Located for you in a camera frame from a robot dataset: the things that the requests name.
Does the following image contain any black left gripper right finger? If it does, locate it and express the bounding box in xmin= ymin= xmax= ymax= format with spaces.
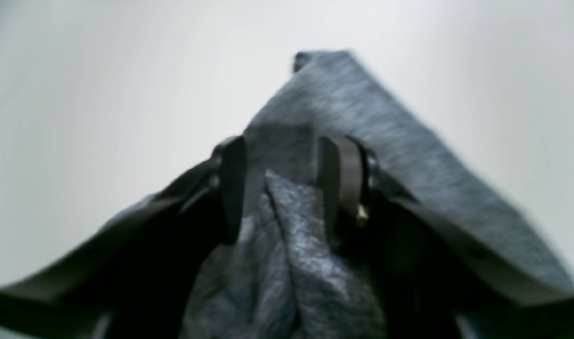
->
xmin=317 ymin=136 xmax=574 ymax=339

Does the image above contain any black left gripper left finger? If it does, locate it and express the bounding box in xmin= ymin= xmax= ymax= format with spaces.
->
xmin=0 ymin=136 xmax=247 ymax=339

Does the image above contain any grey long-sleeve T-shirt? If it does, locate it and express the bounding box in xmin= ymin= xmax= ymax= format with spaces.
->
xmin=94 ymin=49 xmax=574 ymax=339

